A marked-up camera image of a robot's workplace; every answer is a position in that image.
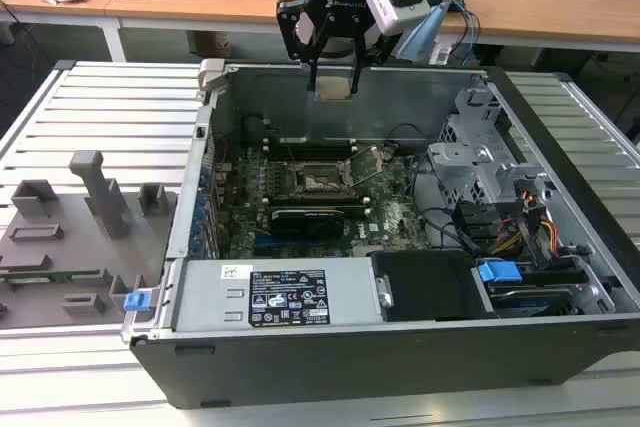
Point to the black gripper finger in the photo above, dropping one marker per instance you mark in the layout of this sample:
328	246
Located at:
315	72
356	47

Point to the silver CPU plate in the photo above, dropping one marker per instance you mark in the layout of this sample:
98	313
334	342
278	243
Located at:
335	88

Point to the CPU socket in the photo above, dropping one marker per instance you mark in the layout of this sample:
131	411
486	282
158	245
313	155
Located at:
320	182

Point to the cardboard box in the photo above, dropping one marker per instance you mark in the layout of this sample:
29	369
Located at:
212	42

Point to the wooden desk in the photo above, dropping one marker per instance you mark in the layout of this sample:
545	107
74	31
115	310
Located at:
200	2

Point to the black graphics card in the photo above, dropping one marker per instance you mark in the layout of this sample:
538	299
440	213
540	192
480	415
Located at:
305	224

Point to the metal drive cage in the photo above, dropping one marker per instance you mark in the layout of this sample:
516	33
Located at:
465	157

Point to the green motherboard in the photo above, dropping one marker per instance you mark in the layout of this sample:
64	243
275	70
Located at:
395	217

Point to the black plastic shroud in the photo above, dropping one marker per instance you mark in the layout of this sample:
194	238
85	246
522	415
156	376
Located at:
425	287

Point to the grey power supply unit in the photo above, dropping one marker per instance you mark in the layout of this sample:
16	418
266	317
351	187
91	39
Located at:
210	297

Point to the hard disk in blue carrier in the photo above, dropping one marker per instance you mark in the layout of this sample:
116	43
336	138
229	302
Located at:
497	274

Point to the blue case latch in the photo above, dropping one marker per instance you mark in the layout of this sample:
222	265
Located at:
136	302

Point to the black open PC case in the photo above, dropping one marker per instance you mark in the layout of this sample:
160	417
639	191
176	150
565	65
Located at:
350	372

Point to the grey parts rack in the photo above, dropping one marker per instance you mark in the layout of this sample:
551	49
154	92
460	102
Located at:
60	247

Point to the green RAM stick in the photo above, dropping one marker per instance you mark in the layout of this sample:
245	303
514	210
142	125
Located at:
75	274

